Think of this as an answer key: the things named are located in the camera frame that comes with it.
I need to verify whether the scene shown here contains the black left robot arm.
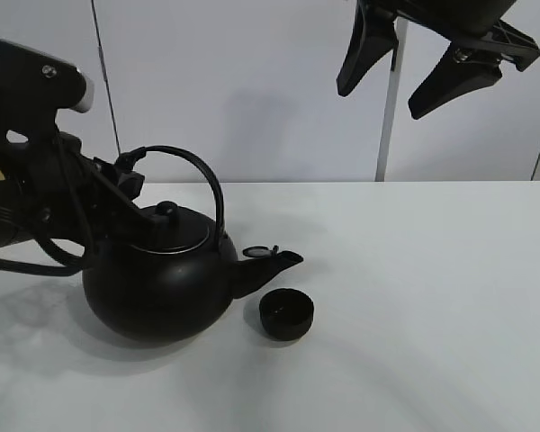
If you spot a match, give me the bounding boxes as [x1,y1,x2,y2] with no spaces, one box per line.
[0,75,168,265]

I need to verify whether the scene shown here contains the black round teapot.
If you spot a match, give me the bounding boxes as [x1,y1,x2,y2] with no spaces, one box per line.
[82,145,303,343]

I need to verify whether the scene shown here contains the white vertical wall post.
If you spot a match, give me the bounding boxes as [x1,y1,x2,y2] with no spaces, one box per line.
[374,18,409,182]

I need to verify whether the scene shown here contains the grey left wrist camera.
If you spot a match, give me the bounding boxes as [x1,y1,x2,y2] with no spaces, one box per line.
[0,38,95,141]

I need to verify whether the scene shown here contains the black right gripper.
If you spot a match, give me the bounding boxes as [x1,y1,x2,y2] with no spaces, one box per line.
[336,0,540,120]

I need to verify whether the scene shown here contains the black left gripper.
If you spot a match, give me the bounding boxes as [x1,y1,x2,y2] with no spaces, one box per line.
[0,131,161,248]

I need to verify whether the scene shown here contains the small black teacup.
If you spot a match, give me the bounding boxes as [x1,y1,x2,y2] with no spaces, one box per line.
[258,288,315,342]

